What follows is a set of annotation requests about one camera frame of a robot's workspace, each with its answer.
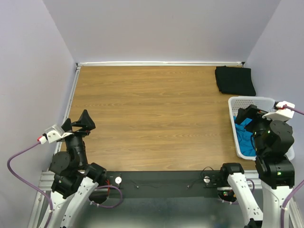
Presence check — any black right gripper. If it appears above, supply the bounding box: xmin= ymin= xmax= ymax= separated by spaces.
xmin=234 ymin=103 xmax=282 ymax=154

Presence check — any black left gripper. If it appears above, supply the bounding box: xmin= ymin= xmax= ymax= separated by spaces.
xmin=61 ymin=109 xmax=95 ymax=167

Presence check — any blue t shirt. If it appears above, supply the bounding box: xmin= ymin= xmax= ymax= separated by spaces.
xmin=235 ymin=118 xmax=256 ymax=158

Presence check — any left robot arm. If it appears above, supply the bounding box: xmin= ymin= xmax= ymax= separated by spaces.
xmin=44 ymin=109 xmax=106 ymax=228

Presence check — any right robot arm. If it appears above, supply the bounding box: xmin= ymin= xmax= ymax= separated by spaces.
xmin=218 ymin=104 xmax=295 ymax=228

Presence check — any white plastic basket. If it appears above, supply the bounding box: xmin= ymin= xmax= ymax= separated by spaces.
xmin=228 ymin=96 xmax=293 ymax=161

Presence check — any folded black t shirt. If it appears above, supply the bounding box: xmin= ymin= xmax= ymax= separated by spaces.
xmin=215 ymin=66 xmax=256 ymax=96

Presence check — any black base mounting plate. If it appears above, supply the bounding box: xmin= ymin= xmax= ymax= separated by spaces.
xmin=107 ymin=170 xmax=231 ymax=199

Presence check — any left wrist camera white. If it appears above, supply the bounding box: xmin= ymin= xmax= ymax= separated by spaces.
xmin=37 ymin=124 xmax=73 ymax=144

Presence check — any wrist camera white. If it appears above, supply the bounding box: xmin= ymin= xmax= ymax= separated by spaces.
xmin=262 ymin=101 xmax=295 ymax=122
xmin=37 ymin=124 xmax=73 ymax=144

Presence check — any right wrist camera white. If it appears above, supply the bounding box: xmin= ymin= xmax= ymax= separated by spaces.
xmin=262 ymin=101 xmax=295 ymax=122

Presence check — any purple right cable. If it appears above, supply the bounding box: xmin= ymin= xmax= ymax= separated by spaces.
xmin=282 ymin=106 xmax=304 ymax=228

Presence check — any purple cable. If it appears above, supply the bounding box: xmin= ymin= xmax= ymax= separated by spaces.
xmin=282 ymin=106 xmax=304 ymax=228
xmin=6 ymin=142 xmax=54 ymax=228

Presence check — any aluminium left rail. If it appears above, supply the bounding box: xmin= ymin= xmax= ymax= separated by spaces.
xmin=48 ymin=66 xmax=81 ymax=171

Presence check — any aluminium rail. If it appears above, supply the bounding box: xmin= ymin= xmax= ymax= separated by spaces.
xmin=77 ymin=61 xmax=243 ymax=67
xmin=38 ymin=170 xmax=262 ymax=191
xmin=48 ymin=66 xmax=81 ymax=171

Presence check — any aluminium front rail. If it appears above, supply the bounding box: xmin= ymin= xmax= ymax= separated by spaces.
xmin=38 ymin=170 xmax=262 ymax=191

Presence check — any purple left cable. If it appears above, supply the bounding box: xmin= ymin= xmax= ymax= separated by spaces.
xmin=6 ymin=142 xmax=54 ymax=228

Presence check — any aluminium back rail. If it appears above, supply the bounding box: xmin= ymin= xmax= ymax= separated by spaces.
xmin=77 ymin=61 xmax=243 ymax=67

